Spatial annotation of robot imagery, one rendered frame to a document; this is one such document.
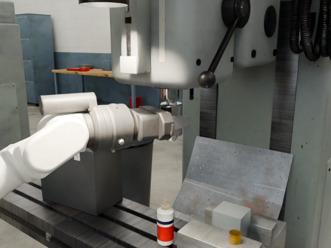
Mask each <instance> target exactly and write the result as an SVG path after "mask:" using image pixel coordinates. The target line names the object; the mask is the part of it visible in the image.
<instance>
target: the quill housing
mask: <svg viewBox="0 0 331 248"><path fill-rule="evenodd" d="M222 2H223V0H150V72H149V73H141V74H129V73H121V71H120V57H121V56H122V49H121V17H120V7H110V8H109V15H110V41H111V66H112V75H113V77H114V79H115V80H116V81H118V82H119V83H122V84H129V85H139V86H150V87H159V88H169V89H179V90H187V89H193V88H198V87H201V86H200V85H199V83H198V77H199V75H200V74H201V73H202V72H204V71H207V70H208V69H209V67H210V65H211V62H212V60H213V58H214V56H215V54H216V52H217V50H218V48H219V46H220V44H221V42H222V40H223V38H224V36H225V34H226V32H227V30H228V27H227V26H226V25H225V23H224V21H223V18H222ZM233 50H234V32H233V34H232V37H231V39H230V41H229V43H228V45H227V47H226V49H225V51H224V53H223V55H222V57H221V59H220V62H219V64H218V66H217V68H216V70H215V72H214V75H215V77H216V82H215V84H218V83H222V82H224V81H227V80H228V79H229V78H230V77H231V75H232V70H233V61H234V58H233Z"/></svg>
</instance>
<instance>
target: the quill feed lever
mask: <svg viewBox="0 0 331 248"><path fill-rule="evenodd" d="M250 10H251V5H250V0H223V2H222V18H223V21H224V23H225V25H226V26H227V27H228V30H227V32H226V34H225V36H224V38H223V40H222V42H221V44H220V46H219V48H218V50H217V52H216V54H215V56H214V58H213V60H212V62H211V65H210V67H209V69H208V70H207V71H204V72H202V73H201V74H200V75H199V77H198V83H199V85H200V86H201V87H203V88H205V89H208V88H211V87H213V86H214V84H215V82H216V77H215V75H214V72H215V70H216V68H217V66H218V64H219V62H220V59H221V57H222V55H223V53H224V51H225V49H226V47H227V45H228V43H229V41H230V39H231V37H232V34H233V32H234V30H235V29H237V28H243V27H244V26H245V25H246V24H247V22H248V20H249V17H250Z"/></svg>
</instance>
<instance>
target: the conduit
mask: <svg viewBox="0 0 331 248"><path fill-rule="evenodd" d="M311 4H312V0H292V5H291V6H292V7H291V8H292V9H291V10H292V11H291V22H290V33H289V34H290V35H289V43H290V49H291V51H292V52H293V53H294V54H300V53H302V52H303V51H304V54H305V56H306V57H307V59H308V60H310V61H311V62H315V61H316V60H318V59H319V57H320V55H321V56H322V57H328V56H329V58H330V60H331V25H330V24H331V23H330V22H331V21H330V20H331V19H330V18H331V0H320V9H319V10H320V11H319V16H318V17H319V18H318V23H317V24H318V25H317V29H316V34H315V41H314V45H313V43H312V35H313V33H314V28H315V22H316V21H315V20H316V12H310V11H311V10H310V9H311ZM299 32H300V33H299ZM299 34H300V37H301V40H300V41H299Z"/></svg>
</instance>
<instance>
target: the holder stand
mask: <svg viewBox="0 0 331 248"><path fill-rule="evenodd" d="M41 189H42V198H43V199H46V200H49V201H52V202H55V203H58V204H61V205H64V206H67V207H70V208H74V209H77V210H80V211H83V212H86V213H89V214H92V215H95V216H98V215H99V214H101V213H103V212H104V211H106V210H107V209H109V208H110V207H112V206H113V205H115V204H116V203H118V202H119V201H121V200H122V199H123V190H122V160H121V149H117V150H115V152H114V153H113V152H112V151H104V152H98V153H94V152H92V151H91V150H90V149H89V148H86V150H85V151H84V152H80V153H78V154H77V155H75V156H74V157H73V158H71V159H70V160H68V161H67V162H66V163H64V164H63V165H61V166H60V167H59V168H57V169H56V170H54V171H53V172H51V173H50V174H49V175H47V176H46V177H44V178H42V179H41Z"/></svg>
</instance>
